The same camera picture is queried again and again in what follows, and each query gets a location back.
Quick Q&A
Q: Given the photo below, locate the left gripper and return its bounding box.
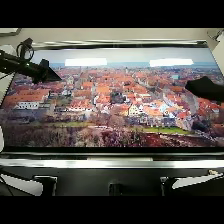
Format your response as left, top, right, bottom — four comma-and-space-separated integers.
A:
31, 58, 63, 85

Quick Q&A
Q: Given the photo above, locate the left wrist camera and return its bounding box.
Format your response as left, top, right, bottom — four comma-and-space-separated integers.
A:
16, 37, 36, 61

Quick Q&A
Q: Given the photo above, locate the silver frame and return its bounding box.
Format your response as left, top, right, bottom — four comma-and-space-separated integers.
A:
0, 151, 224, 197

